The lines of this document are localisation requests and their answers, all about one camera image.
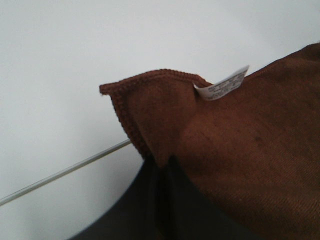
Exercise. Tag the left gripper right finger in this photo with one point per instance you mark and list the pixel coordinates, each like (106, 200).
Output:
(191, 216)

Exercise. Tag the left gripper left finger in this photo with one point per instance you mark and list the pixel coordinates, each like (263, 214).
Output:
(134, 215)

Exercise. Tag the brown towel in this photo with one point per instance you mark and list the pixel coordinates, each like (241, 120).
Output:
(254, 152)

